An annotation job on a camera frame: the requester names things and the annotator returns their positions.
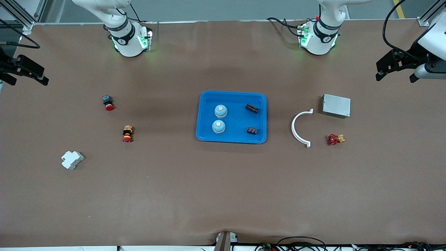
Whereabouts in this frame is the white circuit breaker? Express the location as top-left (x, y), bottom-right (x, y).
top-left (61, 151), bottom-right (85, 170)

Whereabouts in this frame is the white curved plastic bracket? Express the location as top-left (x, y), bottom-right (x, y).
top-left (291, 109), bottom-right (314, 148)

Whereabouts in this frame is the blue plastic tray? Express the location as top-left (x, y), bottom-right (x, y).
top-left (196, 91), bottom-right (267, 144)

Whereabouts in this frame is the grey metal power supply box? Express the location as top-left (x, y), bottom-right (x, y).
top-left (321, 94), bottom-right (351, 119)

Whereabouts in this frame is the brown table cover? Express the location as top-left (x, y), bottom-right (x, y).
top-left (0, 19), bottom-right (446, 247)

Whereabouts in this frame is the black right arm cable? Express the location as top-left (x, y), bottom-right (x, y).
top-left (0, 19), bottom-right (40, 49)

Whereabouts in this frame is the red handle brass valve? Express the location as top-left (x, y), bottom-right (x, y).
top-left (327, 134), bottom-right (346, 146)

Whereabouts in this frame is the black base power cable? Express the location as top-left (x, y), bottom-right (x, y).
top-left (267, 17), bottom-right (303, 37)

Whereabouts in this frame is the black cable bundle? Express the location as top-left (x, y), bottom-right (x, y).
top-left (348, 241), bottom-right (446, 251)

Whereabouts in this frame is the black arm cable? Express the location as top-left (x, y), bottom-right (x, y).
top-left (383, 0), bottom-right (418, 58)
top-left (0, 19), bottom-right (40, 49)

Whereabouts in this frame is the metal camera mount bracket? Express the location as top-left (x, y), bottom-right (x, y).
top-left (213, 231), bottom-right (238, 251)

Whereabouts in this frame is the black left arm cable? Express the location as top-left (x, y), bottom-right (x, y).
top-left (383, 0), bottom-right (418, 58)

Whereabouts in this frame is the black looped cable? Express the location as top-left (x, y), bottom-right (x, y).
top-left (277, 236), bottom-right (328, 251)

